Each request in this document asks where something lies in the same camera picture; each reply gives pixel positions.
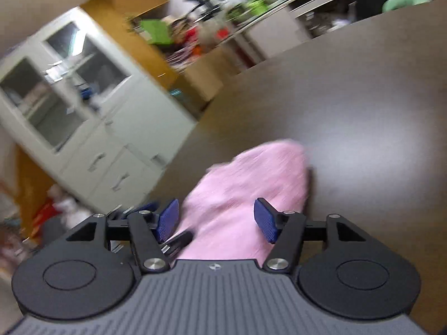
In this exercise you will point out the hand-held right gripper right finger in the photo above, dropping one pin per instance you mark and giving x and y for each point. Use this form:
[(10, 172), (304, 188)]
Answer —
[(265, 220)]

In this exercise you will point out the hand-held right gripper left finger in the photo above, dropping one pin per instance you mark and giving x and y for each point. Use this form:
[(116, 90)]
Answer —
[(167, 218)]

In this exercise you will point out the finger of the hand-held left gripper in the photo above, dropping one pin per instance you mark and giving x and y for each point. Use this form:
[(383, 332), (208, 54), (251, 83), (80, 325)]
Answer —
[(148, 206), (178, 241)]

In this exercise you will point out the pink towel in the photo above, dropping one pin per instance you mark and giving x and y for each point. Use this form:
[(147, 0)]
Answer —
[(244, 188)]

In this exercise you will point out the white glass door cabinet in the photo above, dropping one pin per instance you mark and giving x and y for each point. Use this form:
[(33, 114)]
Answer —
[(115, 125)]

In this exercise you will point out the blurred red and white bags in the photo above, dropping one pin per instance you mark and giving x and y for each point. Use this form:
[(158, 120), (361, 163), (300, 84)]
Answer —
[(52, 209)]

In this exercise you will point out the plain brown cardboard box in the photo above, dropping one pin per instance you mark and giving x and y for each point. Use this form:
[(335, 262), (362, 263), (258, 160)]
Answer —
[(202, 75)]

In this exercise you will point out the pile of clothes and bags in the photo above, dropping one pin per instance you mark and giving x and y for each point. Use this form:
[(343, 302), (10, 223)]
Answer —
[(185, 47)]

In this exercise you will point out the green cardboard box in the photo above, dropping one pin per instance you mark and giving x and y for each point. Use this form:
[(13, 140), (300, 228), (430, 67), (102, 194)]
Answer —
[(153, 31)]

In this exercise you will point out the white sideboard cabinet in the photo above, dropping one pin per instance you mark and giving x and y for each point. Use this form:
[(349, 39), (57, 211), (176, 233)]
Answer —
[(265, 42)]

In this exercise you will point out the tall leafy potted plant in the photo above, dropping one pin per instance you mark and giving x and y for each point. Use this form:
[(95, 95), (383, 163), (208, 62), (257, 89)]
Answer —
[(251, 5)]

